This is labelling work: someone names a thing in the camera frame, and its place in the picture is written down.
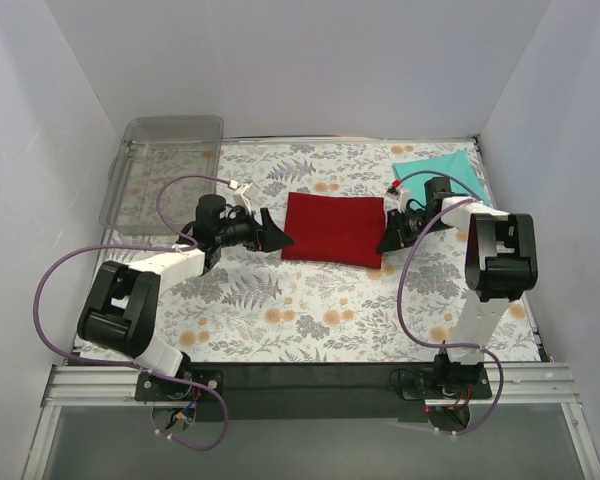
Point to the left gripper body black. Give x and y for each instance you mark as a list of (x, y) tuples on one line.
[(260, 230)]

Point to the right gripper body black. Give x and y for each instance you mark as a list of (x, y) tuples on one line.
[(400, 230)]

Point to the red t shirt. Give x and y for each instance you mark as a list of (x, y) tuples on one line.
[(342, 230)]

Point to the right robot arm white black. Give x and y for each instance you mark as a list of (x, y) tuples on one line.
[(500, 266)]

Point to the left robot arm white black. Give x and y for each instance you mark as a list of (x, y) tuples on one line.
[(121, 308)]

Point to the folded teal t shirt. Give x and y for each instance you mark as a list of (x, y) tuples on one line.
[(458, 165)]

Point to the clear plastic bin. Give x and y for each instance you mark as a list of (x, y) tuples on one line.
[(163, 166)]

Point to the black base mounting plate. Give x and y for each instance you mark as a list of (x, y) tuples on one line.
[(291, 391)]

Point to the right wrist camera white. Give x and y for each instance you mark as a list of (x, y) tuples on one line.
[(397, 196)]

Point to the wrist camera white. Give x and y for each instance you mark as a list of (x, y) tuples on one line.
[(397, 196), (242, 194)]

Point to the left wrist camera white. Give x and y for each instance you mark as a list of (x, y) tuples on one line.
[(242, 194)]

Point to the aluminium frame rail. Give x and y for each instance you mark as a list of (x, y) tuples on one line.
[(524, 383)]

